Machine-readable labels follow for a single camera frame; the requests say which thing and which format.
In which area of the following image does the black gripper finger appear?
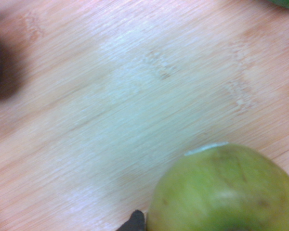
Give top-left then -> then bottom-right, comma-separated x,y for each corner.
117,209 -> 146,231

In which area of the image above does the green apple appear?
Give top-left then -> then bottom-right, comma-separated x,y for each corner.
145,141 -> 289,231

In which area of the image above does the dark green round fruit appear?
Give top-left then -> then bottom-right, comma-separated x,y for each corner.
264,0 -> 289,11

